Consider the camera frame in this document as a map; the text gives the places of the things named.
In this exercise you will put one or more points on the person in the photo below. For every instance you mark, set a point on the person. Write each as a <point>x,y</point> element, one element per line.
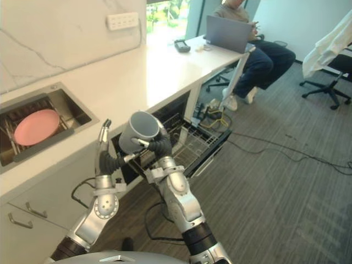
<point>247,52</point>

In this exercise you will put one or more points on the white table leg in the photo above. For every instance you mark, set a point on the white table leg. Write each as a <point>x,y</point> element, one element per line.
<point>235,78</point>

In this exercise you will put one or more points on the grey cup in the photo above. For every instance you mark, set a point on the grey cup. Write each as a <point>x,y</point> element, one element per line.
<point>138,132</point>

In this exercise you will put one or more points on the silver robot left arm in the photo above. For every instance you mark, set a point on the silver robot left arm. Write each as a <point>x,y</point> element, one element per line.
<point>93,214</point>

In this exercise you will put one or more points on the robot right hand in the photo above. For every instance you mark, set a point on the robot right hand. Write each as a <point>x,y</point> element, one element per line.
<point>162,144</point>

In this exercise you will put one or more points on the white power strip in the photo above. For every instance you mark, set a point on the white power strip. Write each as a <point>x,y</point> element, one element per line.
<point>123,21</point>

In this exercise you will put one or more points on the stainless steel sink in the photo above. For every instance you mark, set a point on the stainless steel sink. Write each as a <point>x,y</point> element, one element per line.
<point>41,123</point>

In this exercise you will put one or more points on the white cloth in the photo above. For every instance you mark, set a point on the white cloth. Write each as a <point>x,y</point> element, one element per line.
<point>327,46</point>

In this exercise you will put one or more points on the dish drying rack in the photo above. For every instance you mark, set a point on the dish drying rack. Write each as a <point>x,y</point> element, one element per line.
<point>24,129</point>

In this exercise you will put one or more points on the pink plate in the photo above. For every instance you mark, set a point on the pink plate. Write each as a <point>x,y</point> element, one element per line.
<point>36,127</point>

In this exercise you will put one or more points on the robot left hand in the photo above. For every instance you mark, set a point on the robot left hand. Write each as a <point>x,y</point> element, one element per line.
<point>105,162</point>

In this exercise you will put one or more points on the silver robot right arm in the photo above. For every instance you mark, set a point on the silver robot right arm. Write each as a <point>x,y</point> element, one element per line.
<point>187,209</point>

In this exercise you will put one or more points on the black handheld device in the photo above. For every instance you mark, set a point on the black handheld device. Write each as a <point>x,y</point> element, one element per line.
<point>181,45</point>

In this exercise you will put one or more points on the small white object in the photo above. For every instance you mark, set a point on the small white object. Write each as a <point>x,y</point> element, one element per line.
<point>203,48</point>

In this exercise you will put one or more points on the grey laptop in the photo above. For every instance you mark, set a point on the grey laptop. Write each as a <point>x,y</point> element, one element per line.
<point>229,33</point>

